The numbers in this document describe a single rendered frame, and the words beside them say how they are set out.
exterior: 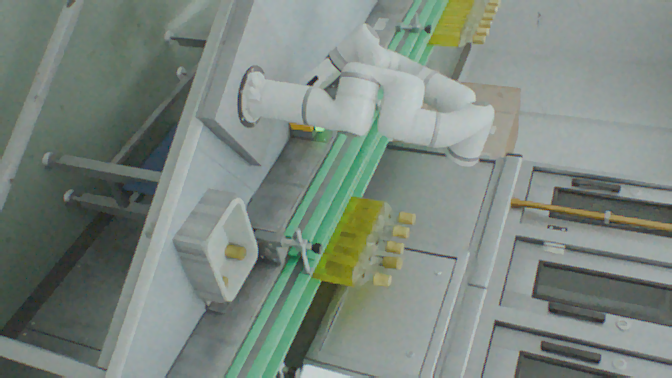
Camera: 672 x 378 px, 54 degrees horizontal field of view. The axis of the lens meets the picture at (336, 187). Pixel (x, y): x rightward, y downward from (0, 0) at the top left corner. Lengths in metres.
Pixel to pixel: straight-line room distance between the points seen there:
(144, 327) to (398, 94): 0.78
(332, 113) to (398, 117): 0.15
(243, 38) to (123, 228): 1.00
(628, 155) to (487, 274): 5.13
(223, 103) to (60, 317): 0.96
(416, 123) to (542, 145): 5.47
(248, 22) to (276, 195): 0.49
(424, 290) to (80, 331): 1.02
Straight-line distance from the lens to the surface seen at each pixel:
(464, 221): 2.14
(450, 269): 1.97
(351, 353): 1.82
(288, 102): 1.59
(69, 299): 2.25
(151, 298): 1.55
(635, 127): 7.35
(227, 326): 1.71
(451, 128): 1.57
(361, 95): 1.55
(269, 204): 1.82
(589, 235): 2.14
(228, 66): 1.58
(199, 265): 1.59
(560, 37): 8.16
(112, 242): 2.35
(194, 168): 1.58
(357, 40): 1.84
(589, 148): 7.01
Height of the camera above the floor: 1.59
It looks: 20 degrees down
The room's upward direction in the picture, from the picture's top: 100 degrees clockwise
